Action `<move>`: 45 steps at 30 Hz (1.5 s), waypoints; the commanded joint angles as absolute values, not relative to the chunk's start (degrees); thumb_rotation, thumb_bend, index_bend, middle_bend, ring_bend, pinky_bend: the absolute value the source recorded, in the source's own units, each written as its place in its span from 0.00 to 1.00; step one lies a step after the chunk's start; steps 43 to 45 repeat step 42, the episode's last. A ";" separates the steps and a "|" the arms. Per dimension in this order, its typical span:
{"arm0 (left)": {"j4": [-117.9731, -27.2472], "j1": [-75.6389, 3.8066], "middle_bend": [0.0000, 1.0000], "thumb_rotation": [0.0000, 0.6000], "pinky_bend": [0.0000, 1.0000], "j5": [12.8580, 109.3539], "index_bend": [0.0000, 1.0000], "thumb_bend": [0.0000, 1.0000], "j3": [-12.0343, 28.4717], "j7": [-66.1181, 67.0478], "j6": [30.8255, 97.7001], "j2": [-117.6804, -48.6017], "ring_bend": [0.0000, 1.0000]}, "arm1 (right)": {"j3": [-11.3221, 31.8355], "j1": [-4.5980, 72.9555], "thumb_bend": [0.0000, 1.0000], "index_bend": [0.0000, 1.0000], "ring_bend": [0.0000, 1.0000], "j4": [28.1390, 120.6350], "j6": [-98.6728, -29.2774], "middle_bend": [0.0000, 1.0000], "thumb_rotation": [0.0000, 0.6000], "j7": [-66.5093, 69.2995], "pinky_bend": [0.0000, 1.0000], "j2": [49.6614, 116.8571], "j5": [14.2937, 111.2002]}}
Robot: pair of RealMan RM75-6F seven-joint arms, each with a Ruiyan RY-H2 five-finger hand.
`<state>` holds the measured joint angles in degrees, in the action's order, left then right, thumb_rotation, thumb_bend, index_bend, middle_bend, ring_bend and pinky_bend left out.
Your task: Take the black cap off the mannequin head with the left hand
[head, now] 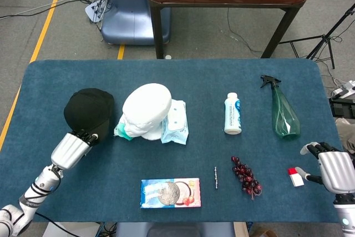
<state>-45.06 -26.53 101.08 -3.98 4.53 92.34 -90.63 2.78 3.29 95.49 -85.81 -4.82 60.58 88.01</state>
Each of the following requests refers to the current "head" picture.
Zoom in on white bottle blue label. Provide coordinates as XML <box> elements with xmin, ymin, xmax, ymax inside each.
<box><xmin>223</xmin><ymin>92</ymin><xmax>242</xmax><ymax>135</ymax></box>

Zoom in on white power strip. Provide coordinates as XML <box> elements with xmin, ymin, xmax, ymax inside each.
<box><xmin>332</xmin><ymin>80</ymin><xmax>355</xmax><ymax>99</ymax></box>

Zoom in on thin black floor cable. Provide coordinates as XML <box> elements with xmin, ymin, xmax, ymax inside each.
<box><xmin>226</xmin><ymin>8</ymin><xmax>263</xmax><ymax>54</ymax></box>

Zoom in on black tripod stand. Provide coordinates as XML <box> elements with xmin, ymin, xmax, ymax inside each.
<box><xmin>279</xmin><ymin>3</ymin><xmax>355</xmax><ymax>70</ymax></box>

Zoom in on blue felt table cover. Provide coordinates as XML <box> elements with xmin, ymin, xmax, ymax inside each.
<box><xmin>0</xmin><ymin>58</ymin><xmax>355</xmax><ymax>223</ymax></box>

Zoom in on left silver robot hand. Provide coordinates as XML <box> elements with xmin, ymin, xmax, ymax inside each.
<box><xmin>50</xmin><ymin>130</ymin><xmax>100</xmax><ymax>171</ymax></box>

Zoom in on brown cardboard piece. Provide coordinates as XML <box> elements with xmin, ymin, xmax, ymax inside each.
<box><xmin>234</xmin><ymin>221</ymin><xmax>278</xmax><ymax>237</ymax></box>

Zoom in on person's khaki trouser leg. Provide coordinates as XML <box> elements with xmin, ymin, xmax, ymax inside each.
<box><xmin>334</xmin><ymin>117</ymin><xmax>355</xmax><ymax>155</ymax></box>

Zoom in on teal face mask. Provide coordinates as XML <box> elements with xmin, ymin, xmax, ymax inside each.
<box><xmin>113</xmin><ymin>122</ymin><xmax>134</xmax><ymax>142</ymax></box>

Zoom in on white foam mannequin head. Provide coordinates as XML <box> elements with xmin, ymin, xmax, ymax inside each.
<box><xmin>115</xmin><ymin>83</ymin><xmax>172</xmax><ymax>141</ymax></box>

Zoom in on green spray bottle black trigger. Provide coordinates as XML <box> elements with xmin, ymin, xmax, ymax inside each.
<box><xmin>260</xmin><ymin>74</ymin><xmax>301</xmax><ymax>140</ymax></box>

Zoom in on black box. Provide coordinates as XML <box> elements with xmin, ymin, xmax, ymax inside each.
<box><xmin>328</xmin><ymin>97</ymin><xmax>355</xmax><ymax>116</ymax></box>

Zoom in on black baseball cap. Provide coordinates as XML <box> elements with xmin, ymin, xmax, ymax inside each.
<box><xmin>63</xmin><ymin>88</ymin><xmax>115</xmax><ymax>143</ymax></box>

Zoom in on small red white box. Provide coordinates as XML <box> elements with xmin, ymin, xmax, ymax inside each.
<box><xmin>287</xmin><ymin>168</ymin><xmax>305</xmax><ymax>187</ymax></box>

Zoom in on light blue wet wipes pack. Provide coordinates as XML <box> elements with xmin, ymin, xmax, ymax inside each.
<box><xmin>160</xmin><ymin>98</ymin><xmax>189</xmax><ymax>145</ymax></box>

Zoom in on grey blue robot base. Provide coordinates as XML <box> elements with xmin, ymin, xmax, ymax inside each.
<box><xmin>115</xmin><ymin>221</ymin><xmax>236</xmax><ymax>237</ymax></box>

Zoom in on blue grey machine base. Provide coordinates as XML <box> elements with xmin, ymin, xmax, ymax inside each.
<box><xmin>100</xmin><ymin>0</ymin><xmax>171</xmax><ymax>46</ymax></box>

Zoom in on blue pink cookie box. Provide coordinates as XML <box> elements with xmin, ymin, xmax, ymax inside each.
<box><xmin>140</xmin><ymin>177</ymin><xmax>202</xmax><ymax>209</ymax></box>

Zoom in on dark red grape bunch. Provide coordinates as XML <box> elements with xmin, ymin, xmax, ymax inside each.
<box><xmin>231</xmin><ymin>155</ymin><xmax>263</xmax><ymax>200</ymax></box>

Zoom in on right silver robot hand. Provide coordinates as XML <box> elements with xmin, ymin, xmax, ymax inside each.
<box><xmin>300</xmin><ymin>142</ymin><xmax>355</xmax><ymax>195</ymax></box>

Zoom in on grey floor cable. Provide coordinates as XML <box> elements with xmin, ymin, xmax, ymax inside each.
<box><xmin>0</xmin><ymin>0</ymin><xmax>81</xmax><ymax>21</ymax></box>

